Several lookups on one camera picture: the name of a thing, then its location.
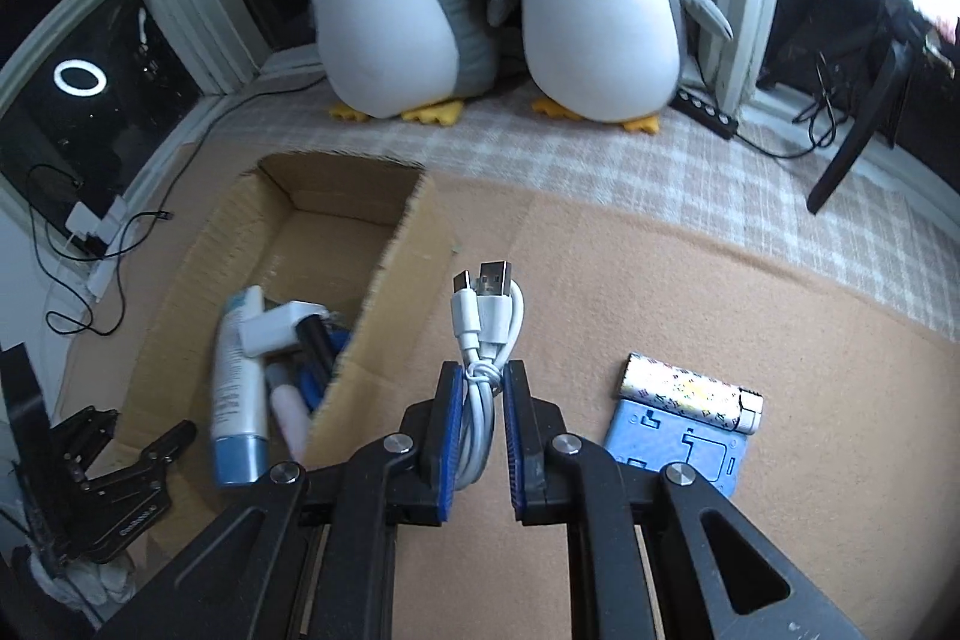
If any pink cosmetic tube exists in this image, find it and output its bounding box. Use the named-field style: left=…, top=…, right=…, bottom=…
left=265, top=362, right=311, bottom=463

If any white blue lotion bottle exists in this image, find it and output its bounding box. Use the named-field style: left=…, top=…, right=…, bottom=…
left=210, top=286, right=268, bottom=489

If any blue round tin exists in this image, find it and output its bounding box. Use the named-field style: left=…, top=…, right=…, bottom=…
left=295, top=328, right=352, bottom=414

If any white wall charger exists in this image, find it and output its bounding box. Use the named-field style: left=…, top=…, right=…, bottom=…
left=239, top=301, right=331, bottom=359

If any white USB cable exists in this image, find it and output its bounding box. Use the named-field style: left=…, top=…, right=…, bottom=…
left=447, top=258, right=527, bottom=491

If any cardboard box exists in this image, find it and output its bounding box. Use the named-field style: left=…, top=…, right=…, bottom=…
left=117, top=152, right=454, bottom=557

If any black cylinder case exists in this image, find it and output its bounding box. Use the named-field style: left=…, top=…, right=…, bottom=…
left=295, top=315, right=337, bottom=383

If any blue phone stand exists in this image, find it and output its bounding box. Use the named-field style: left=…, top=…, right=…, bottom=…
left=604, top=399, right=750, bottom=498

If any patterned lighter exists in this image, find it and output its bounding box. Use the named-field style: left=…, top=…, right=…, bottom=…
left=619, top=353, right=765, bottom=435

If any white power strip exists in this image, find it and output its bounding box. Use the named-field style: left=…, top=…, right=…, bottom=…
left=65, top=197, right=130, bottom=301

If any checkered cloth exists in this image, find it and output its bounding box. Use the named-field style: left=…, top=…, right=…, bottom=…
left=197, top=86, right=958, bottom=339

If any black inline cable remote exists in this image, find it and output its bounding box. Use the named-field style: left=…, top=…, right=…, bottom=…
left=670, top=88, right=739, bottom=142

